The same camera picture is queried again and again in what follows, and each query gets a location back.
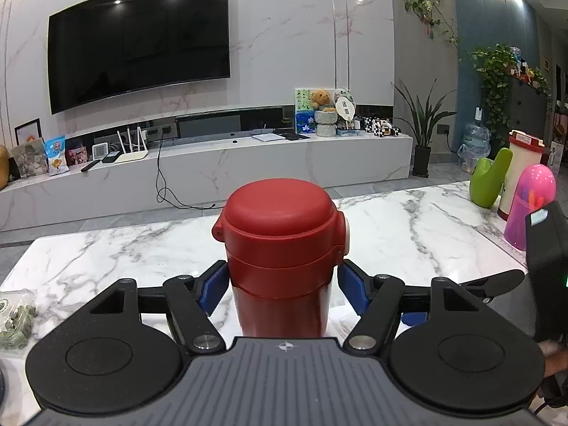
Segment clear water jug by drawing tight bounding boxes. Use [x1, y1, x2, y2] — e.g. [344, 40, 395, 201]
[457, 124, 491, 174]

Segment teddy bear on stone pot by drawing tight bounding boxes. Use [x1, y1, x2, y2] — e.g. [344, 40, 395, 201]
[314, 110, 339, 137]

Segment green plastic container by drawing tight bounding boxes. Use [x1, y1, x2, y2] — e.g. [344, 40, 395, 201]
[469, 147, 513, 208]

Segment brown teddy bear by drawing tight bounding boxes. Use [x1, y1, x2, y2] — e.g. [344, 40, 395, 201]
[310, 90, 338, 113]

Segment pink plastic container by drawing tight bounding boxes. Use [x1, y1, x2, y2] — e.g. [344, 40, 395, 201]
[503, 164, 556, 250]

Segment bushy green vine plant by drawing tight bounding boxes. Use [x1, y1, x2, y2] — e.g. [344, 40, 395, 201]
[471, 44, 518, 143]

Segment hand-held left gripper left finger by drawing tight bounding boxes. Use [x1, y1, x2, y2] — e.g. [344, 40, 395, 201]
[89, 260, 231, 353]

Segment grey green snack packet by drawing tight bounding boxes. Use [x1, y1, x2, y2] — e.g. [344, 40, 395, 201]
[10, 138, 49, 180]

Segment clear plastic ruler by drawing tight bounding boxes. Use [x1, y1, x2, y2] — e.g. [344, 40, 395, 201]
[477, 226, 529, 267]

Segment white router with antennas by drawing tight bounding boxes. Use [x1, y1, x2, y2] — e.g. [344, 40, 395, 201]
[116, 128, 148, 163]

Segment black wall television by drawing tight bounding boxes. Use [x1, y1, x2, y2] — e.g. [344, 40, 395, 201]
[47, 0, 231, 115]

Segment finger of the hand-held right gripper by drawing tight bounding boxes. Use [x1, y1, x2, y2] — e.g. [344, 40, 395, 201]
[402, 268, 526, 327]

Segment hanging green vine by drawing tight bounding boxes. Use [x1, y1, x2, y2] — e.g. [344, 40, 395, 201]
[402, 0, 462, 60]

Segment tall leafy potted plant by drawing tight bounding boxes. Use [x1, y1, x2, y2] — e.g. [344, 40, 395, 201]
[393, 79, 458, 178]

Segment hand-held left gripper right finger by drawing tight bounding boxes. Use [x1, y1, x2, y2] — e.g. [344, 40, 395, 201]
[337, 258, 486, 356]

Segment black framed certificate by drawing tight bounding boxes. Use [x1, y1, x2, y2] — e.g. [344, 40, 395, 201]
[15, 118, 42, 147]

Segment white round hand fan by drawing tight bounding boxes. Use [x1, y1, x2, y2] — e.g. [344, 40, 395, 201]
[334, 89, 357, 129]

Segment green lotus painting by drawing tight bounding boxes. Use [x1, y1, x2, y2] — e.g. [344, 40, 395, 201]
[295, 89, 318, 134]

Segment dark grey cabinet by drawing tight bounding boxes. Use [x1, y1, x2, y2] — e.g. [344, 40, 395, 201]
[506, 75, 551, 143]

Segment red insulated bottle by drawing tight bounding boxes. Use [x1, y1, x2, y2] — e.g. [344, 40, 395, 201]
[211, 178, 351, 338]

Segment white pitcher with red lid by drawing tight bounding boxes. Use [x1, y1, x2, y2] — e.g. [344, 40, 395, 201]
[497, 130, 546, 222]

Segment black power cable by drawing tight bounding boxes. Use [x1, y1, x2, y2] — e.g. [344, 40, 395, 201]
[155, 137, 223, 209]

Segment blue snack packet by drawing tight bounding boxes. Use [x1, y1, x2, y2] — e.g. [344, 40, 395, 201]
[45, 135, 70, 176]

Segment black white spotted figurines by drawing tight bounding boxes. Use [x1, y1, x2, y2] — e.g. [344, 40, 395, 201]
[356, 116, 402, 137]

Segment white marble television stand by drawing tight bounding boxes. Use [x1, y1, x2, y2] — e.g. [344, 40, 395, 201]
[0, 133, 413, 231]

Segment person's right hand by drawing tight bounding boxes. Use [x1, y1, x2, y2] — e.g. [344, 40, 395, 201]
[539, 339, 568, 378]

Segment grey rectangular speaker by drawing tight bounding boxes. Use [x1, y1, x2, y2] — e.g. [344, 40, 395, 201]
[175, 113, 242, 139]

